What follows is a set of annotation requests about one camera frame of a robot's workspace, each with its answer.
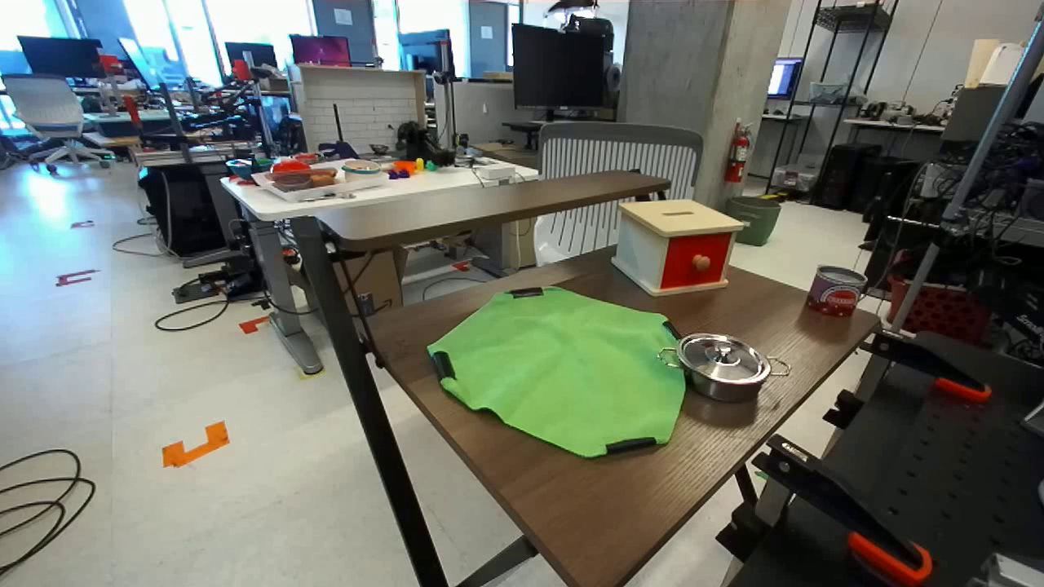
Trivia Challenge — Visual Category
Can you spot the orange-handled clamp near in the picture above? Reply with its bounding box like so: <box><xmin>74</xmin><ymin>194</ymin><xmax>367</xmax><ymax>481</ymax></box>
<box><xmin>754</xmin><ymin>437</ymin><xmax>936</xmax><ymax>587</ymax></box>

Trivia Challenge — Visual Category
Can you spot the red tin can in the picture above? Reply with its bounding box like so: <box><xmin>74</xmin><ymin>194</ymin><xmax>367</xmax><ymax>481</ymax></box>
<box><xmin>807</xmin><ymin>264</ymin><xmax>865</xmax><ymax>317</ymax></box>

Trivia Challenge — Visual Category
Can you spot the small steel pot with lid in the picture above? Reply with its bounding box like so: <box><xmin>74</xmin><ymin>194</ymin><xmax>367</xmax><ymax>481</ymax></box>
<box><xmin>666</xmin><ymin>333</ymin><xmax>780</xmax><ymax>406</ymax></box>

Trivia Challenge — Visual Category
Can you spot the dark wooden table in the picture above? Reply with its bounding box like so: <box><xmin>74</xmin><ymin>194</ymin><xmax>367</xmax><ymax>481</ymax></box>
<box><xmin>292</xmin><ymin>171</ymin><xmax>877</xmax><ymax>587</ymax></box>

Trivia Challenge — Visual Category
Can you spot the red fire extinguisher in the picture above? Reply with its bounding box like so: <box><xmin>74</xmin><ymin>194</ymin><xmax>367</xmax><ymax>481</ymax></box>
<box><xmin>726</xmin><ymin>122</ymin><xmax>750</xmax><ymax>187</ymax></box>

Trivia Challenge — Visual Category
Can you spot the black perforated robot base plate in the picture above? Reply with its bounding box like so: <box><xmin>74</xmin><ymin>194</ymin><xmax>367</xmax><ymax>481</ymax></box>
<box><xmin>726</xmin><ymin>330</ymin><xmax>1044</xmax><ymax>587</ymax></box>

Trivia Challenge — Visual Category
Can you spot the orange-handled clamp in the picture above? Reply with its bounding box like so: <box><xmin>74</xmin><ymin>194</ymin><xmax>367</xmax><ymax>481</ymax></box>
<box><xmin>754</xmin><ymin>437</ymin><xmax>936</xmax><ymax>587</ymax></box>
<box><xmin>868</xmin><ymin>330</ymin><xmax>992</xmax><ymax>406</ymax></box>

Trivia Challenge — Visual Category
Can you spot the green cloth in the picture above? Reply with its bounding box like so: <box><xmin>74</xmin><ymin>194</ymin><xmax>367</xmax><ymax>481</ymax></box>
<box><xmin>429</xmin><ymin>289</ymin><xmax>684</xmax><ymax>459</ymax></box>

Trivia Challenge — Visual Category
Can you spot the orange-handled clamp far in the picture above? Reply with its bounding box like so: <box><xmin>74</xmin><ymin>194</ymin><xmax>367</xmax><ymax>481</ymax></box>
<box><xmin>868</xmin><ymin>330</ymin><xmax>992</xmax><ymax>406</ymax></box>

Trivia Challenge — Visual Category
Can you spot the white desk with clutter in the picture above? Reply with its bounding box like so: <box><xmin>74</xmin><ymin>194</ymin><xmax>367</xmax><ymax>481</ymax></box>
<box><xmin>222</xmin><ymin>159</ymin><xmax>536</xmax><ymax>376</ymax></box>

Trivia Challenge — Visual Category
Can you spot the grey white office chair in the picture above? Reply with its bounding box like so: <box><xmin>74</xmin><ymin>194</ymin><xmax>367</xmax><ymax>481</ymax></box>
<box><xmin>531</xmin><ymin>122</ymin><xmax>702</xmax><ymax>264</ymax></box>

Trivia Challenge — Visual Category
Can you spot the black floor cable coil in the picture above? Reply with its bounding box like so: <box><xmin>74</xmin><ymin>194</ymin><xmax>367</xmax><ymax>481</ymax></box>
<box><xmin>0</xmin><ymin>446</ymin><xmax>97</xmax><ymax>577</ymax></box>

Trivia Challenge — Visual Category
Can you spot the wooden box with red drawer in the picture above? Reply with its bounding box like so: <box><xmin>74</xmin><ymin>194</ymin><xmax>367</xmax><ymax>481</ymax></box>
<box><xmin>613</xmin><ymin>201</ymin><xmax>742</xmax><ymax>296</ymax></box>

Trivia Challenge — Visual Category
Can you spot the green bin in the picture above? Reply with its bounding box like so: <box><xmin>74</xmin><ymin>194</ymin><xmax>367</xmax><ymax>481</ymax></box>
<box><xmin>726</xmin><ymin>195</ymin><xmax>780</xmax><ymax>244</ymax></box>

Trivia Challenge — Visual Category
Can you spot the black computer monitor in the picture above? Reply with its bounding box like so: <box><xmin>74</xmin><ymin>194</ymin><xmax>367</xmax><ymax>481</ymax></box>
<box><xmin>514</xmin><ymin>22</ymin><xmax>608</xmax><ymax>107</ymax></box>

